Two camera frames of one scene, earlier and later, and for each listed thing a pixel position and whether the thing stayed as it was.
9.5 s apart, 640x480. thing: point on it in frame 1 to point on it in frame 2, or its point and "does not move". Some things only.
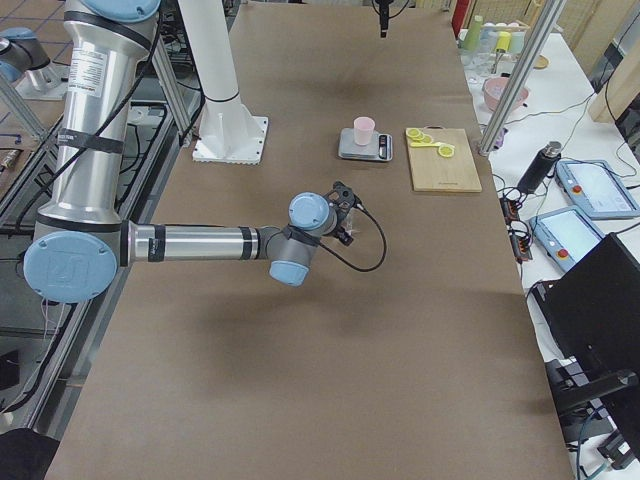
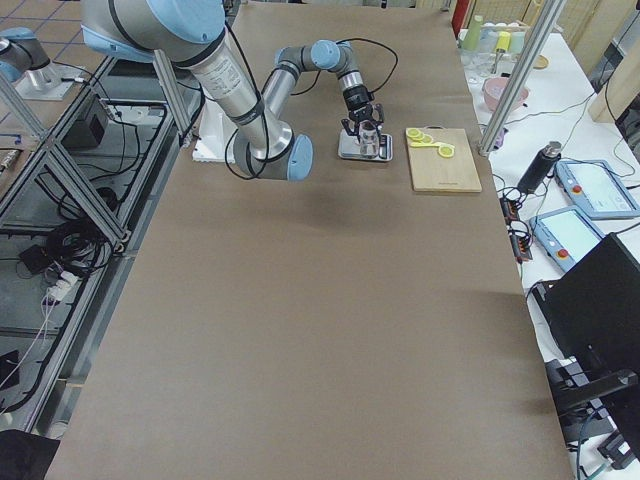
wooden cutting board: (432, 172) does not move
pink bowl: (494, 90) does not move
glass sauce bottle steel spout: (348, 223) to (369, 139)
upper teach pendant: (596, 188) does not move
